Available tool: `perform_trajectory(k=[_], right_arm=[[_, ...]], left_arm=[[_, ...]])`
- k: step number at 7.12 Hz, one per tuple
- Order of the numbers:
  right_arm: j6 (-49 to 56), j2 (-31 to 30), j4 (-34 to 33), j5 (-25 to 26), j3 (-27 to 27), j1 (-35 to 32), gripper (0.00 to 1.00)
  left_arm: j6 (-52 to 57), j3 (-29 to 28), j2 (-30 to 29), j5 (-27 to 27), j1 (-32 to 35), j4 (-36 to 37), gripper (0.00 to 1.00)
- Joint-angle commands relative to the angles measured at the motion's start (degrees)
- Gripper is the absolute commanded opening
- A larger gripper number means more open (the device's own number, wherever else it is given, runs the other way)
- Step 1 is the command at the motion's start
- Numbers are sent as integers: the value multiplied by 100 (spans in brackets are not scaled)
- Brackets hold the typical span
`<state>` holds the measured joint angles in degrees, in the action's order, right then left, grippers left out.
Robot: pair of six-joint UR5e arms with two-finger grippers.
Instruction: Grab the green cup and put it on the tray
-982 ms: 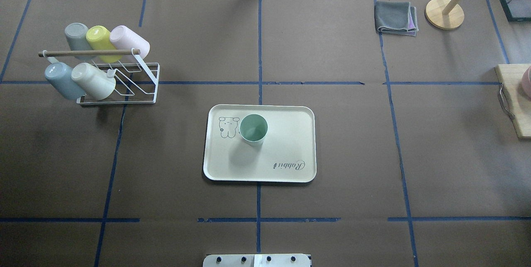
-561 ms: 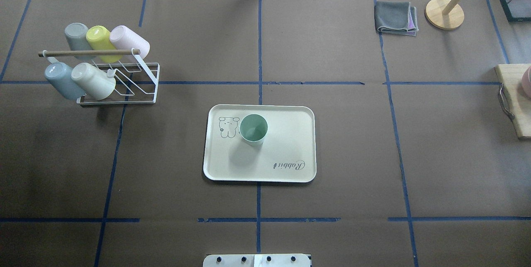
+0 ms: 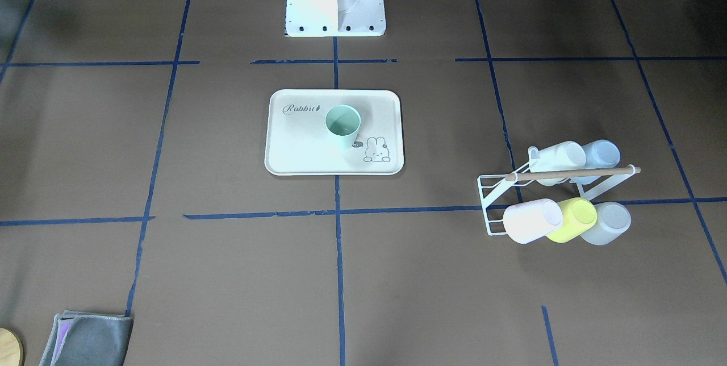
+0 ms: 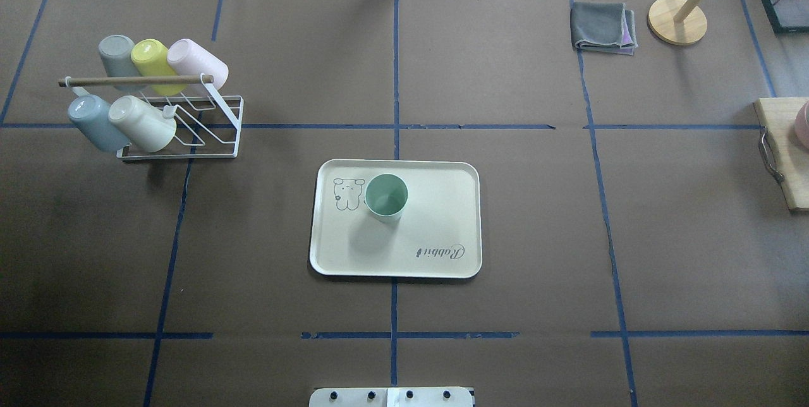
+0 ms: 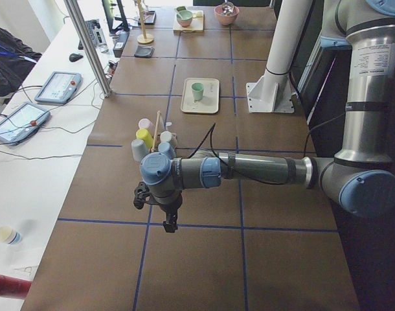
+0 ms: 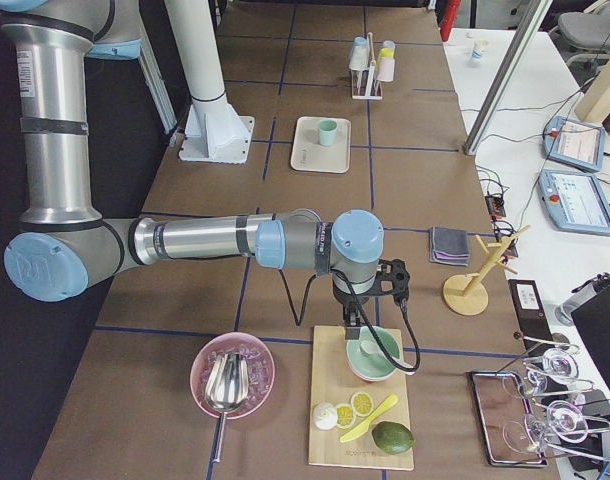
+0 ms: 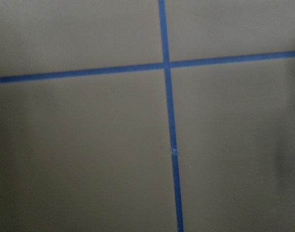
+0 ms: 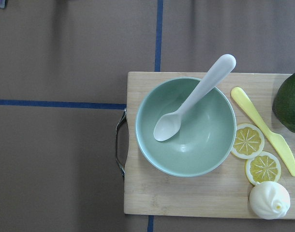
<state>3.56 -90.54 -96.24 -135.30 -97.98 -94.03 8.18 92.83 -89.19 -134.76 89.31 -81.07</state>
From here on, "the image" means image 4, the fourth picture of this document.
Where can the green cup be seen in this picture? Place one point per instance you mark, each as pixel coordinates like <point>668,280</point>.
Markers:
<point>386,197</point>

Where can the white rabbit serving tray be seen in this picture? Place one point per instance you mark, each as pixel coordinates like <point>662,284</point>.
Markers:
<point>438,235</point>

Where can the pink cup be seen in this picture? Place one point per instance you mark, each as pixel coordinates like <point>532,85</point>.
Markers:
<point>186,57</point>

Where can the cream cup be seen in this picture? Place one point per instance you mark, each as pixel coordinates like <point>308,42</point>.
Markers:
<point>144,125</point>

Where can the yellow cup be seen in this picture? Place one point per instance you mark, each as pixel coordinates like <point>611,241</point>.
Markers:
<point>149,56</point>

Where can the grey cup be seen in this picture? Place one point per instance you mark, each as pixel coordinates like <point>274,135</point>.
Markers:
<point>115,53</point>

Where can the blue cup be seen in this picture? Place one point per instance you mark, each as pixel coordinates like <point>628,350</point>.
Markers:
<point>90,114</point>

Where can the black metal glass tray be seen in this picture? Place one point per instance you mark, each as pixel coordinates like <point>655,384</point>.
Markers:
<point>787,16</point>

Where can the grey folded cloth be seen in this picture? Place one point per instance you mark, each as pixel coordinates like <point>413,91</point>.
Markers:
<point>603,27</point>

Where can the wooden mug tree stand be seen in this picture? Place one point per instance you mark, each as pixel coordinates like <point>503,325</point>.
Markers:
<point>678,22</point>

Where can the bamboo cutting board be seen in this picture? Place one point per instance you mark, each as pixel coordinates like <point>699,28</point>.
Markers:
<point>778,114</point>

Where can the pink bowl with ice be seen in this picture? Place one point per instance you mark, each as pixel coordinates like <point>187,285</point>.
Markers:
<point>801,127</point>

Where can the white wire cup rack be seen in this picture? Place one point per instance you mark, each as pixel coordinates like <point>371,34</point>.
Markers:
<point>208,124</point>

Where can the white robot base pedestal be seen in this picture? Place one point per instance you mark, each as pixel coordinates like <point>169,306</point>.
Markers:
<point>393,396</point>

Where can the wooden rack handle rod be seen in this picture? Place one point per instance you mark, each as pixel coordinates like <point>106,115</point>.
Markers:
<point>137,80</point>

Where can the black metal board handle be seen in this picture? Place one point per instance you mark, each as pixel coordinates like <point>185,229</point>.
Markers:
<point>767,156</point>

